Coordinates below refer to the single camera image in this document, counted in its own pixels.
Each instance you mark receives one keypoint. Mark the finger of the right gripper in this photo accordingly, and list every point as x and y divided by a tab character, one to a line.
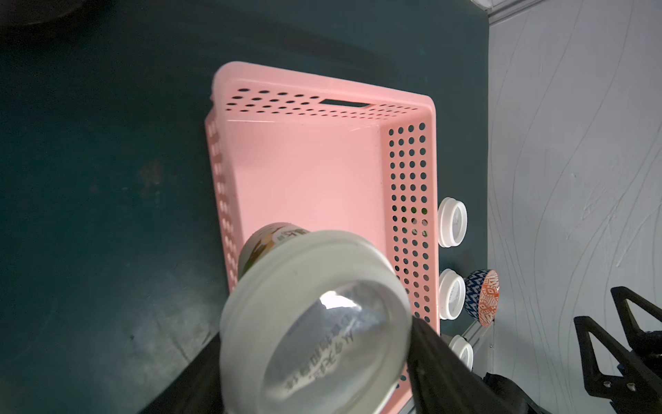
614	373
640	320

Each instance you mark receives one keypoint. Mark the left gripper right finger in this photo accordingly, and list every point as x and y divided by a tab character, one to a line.
441	382

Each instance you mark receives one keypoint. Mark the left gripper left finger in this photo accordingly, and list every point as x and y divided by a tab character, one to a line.
197	389

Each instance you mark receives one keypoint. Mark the yogurt cup mid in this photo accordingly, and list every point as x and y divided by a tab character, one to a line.
451	295

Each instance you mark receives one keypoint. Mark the yogurt cup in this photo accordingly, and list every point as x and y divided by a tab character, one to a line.
453	221
318	323
463	350

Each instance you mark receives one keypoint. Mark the pink plastic basket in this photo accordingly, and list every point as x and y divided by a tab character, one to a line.
328	154

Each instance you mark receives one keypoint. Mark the orange patterned bowl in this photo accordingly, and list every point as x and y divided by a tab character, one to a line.
482	291

